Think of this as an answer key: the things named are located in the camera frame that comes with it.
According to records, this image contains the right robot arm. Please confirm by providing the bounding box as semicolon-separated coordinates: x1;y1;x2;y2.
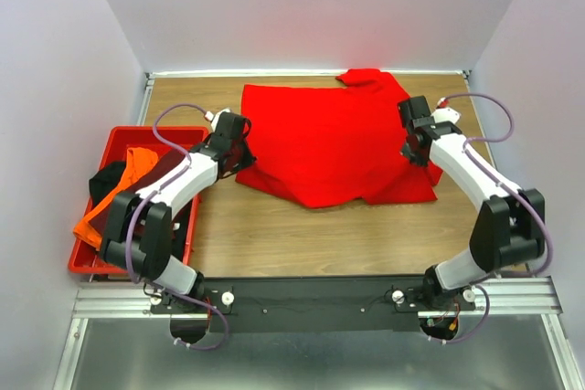
398;96;549;310

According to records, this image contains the orange t-shirt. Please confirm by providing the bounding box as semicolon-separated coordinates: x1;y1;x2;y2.
73;147;158;249

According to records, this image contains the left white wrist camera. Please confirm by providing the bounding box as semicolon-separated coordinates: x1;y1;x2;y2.
204;108;231;132

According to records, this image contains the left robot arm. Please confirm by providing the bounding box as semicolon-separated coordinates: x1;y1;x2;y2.
99;105;256;312

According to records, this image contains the black t-shirt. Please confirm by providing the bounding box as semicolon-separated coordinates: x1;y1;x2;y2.
89;161;126;218

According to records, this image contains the red t-shirt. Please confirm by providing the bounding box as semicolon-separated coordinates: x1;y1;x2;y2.
236;69;442;208

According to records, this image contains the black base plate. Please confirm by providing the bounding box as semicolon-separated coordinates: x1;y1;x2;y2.
147;275;475;341

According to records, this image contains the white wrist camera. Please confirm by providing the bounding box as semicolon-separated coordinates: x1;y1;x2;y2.
204;108;231;132
431;97;461;124

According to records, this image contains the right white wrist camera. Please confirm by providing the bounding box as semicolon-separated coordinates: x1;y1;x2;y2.
431;97;461;124

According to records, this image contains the maroon t-shirt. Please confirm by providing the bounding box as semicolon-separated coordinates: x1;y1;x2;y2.
97;150;184;238

